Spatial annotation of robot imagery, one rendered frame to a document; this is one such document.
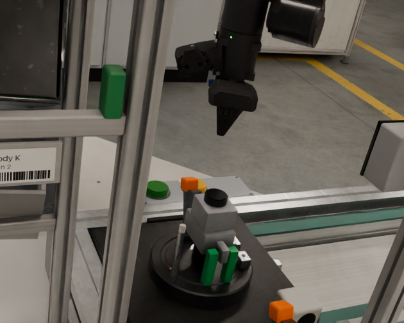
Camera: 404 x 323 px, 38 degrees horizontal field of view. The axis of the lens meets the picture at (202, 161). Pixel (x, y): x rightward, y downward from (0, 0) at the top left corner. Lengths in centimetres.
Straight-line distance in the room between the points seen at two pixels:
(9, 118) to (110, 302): 17
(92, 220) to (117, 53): 306
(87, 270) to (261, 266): 24
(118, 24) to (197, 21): 55
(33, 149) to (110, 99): 6
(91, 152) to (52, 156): 90
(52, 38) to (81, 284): 43
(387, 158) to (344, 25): 475
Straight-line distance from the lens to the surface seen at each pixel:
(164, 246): 80
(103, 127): 38
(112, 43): 388
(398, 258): 75
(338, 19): 534
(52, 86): 40
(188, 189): 80
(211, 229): 73
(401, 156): 66
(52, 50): 40
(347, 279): 97
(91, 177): 118
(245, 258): 79
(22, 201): 55
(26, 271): 95
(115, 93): 37
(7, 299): 90
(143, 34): 35
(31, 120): 36
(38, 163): 37
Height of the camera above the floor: 147
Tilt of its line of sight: 28 degrees down
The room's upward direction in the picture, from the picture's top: 11 degrees clockwise
